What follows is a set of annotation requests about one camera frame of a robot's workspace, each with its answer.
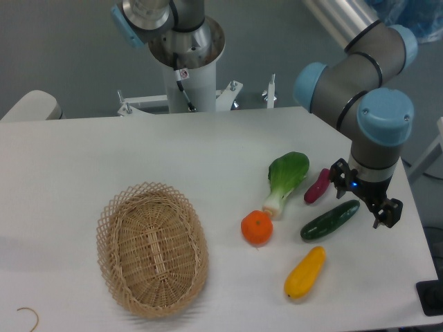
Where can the blue plastic bag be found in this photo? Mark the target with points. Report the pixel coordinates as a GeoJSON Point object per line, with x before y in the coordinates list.
{"type": "Point", "coordinates": [423, 18]}

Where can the white chair back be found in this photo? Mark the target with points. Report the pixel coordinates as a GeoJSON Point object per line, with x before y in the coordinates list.
{"type": "Point", "coordinates": [35, 106]}

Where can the white frame at right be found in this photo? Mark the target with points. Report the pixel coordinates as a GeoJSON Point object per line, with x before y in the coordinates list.
{"type": "Point", "coordinates": [428, 157]}

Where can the white pedestal base frame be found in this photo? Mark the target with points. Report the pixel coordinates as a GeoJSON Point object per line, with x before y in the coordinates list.
{"type": "Point", "coordinates": [225, 100]}

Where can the green bok choy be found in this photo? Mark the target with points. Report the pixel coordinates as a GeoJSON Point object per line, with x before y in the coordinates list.
{"type": "Point", "coordinates": [284, 175]}

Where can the black device at table edge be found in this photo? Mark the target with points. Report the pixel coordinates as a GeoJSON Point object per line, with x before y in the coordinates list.
{"type": "Point", "coordinates": [430, 296]}

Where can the dark green cucumber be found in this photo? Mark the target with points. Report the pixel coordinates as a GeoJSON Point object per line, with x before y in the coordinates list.
{"type": "Point", "coordinates": [330, 221]}

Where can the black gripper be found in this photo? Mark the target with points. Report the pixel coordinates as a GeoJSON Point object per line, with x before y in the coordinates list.
{"type": "Point", "coordinates": [386, 211]}

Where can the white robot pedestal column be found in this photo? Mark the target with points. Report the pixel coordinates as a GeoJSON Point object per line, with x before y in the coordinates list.
{"type": "Point", "coordinates": [188, 63]}

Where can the woven wicker basket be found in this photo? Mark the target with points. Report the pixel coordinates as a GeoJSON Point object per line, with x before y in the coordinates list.
{"type": "Point", "coordinates": [152, 250]}

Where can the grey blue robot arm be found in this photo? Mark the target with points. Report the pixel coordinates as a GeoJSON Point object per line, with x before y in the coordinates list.
{"type": "Point", "coordinates": [350, 96]}

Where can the yellow squash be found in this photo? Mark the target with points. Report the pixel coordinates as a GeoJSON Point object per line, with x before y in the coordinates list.
{"type": "Point", "coordinates": [303, 277]}

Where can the orange tangerine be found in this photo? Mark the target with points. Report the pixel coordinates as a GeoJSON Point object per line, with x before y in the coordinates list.
{"type": "Point", "coordinates": [256, 228]}

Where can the magenta sweet potato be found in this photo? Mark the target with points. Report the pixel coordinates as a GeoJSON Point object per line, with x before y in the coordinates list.
{"type": "Point", "coordinates": [317, 189]}

